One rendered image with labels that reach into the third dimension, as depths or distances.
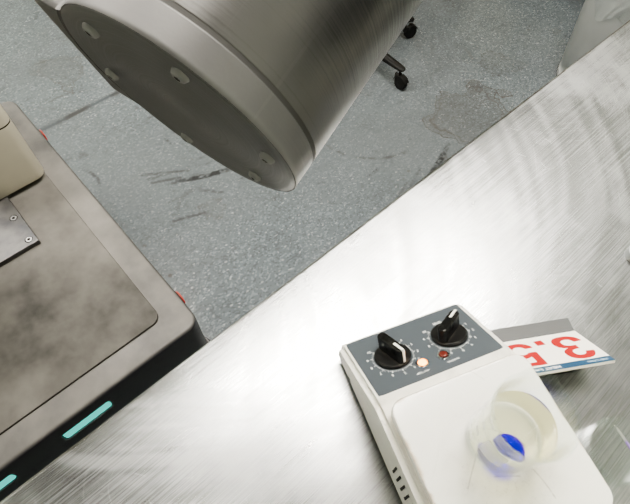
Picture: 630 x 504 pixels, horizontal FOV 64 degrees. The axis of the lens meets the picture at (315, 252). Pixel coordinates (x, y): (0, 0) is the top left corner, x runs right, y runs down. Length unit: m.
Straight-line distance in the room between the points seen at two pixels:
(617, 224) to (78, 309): 0.88
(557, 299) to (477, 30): 1.79
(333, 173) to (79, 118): 0.90
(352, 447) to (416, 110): 1.50
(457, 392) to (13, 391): 0.79
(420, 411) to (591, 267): 0.30
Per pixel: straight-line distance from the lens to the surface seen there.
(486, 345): 0.46
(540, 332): 0.55
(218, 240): 1.48
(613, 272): 0.63
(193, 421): 0.49
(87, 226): 1.14
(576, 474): 0.43
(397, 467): 0.42
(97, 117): 1.93
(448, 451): 0.40
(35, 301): 1.08
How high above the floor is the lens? 1.22
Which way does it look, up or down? 58 degrees down
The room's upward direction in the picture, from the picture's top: 1 degrees clockwise
